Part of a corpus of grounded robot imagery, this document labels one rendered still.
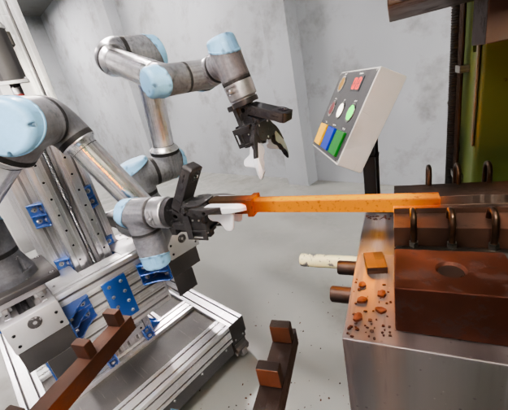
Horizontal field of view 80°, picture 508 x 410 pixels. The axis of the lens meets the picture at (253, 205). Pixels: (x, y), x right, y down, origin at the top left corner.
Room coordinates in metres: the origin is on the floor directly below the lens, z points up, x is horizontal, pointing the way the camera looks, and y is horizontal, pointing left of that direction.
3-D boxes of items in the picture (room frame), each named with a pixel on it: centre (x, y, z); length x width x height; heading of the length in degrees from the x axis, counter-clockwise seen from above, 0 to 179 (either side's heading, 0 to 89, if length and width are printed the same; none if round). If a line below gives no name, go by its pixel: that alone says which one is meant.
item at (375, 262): (0.40, -0.17, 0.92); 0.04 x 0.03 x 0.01; 164
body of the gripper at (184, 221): (0.64, 0.14, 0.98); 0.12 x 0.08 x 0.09; 62
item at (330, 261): (0.81, -0.32, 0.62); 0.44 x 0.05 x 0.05; 62
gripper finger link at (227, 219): (0.57, 0.06, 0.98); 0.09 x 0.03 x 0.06; 60
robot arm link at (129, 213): (0.71, 0.28, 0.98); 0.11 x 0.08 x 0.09; 62
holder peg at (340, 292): (0.40, -0.12, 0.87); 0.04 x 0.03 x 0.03; 62
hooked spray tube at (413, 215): (0.37, -0.21, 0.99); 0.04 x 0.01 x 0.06; 152
